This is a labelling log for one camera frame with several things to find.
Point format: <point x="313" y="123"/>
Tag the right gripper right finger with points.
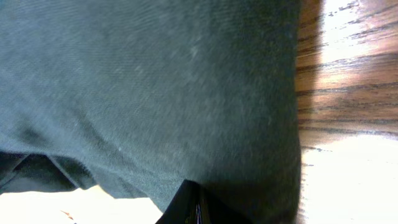
<point x="213" y="211"/>

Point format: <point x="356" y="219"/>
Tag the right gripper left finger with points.
<point x="184" y="205"/>

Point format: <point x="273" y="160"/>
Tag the dark green t-shirt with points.
<point x="138" y="96"/>

